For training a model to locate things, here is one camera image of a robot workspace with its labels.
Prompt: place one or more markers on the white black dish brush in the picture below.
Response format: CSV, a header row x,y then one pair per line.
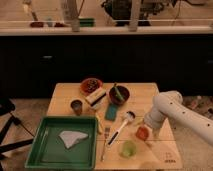
x,y
128,118

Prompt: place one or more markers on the green vegetable in bowl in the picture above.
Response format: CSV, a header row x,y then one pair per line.
x,y
118,92

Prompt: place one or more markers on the green plastic tray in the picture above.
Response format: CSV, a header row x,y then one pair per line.
x,y
48,151

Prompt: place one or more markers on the white crumpled cloth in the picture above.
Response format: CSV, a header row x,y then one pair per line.
x,y
70,138

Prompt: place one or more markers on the orange plate with food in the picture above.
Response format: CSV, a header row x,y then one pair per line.
x,y
89,85

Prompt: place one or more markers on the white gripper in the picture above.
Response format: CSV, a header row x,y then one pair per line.
x,y
154,119

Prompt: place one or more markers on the white black box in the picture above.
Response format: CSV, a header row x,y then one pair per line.
x,y
93,98

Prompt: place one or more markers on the green plastic cup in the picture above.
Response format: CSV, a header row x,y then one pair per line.
x,y
128,149

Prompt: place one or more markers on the silver fork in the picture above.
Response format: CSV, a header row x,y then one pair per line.
x,y
106,135

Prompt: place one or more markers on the black tripod stand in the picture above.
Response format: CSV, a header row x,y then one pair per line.
x,y
7,107

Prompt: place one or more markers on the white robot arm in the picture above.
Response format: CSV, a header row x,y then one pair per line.
x,y
169,104

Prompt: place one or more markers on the green box on counter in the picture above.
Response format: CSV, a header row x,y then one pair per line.
x,y
87,22

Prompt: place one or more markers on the yellow green utensil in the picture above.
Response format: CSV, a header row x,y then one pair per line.
x,y
100,127

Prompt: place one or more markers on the dark red bowl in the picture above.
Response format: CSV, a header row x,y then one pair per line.
x,y
114,97

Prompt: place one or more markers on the teal sponge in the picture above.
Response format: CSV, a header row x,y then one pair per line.
x,y
111,112

